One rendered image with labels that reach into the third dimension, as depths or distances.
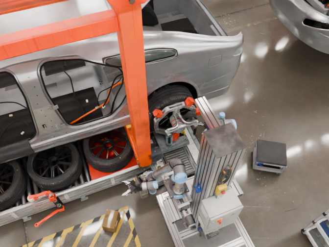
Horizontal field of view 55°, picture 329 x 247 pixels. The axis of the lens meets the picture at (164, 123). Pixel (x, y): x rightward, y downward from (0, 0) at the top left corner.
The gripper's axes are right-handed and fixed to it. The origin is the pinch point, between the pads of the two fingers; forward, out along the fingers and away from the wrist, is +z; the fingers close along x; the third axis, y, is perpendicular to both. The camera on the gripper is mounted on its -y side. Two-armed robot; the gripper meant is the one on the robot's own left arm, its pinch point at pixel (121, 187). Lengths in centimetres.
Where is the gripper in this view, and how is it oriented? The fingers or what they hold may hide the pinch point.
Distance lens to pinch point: 309.7
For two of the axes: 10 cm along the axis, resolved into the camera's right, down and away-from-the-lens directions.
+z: -9.9, 1.1, -0.6
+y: 0.3, 6.6, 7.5
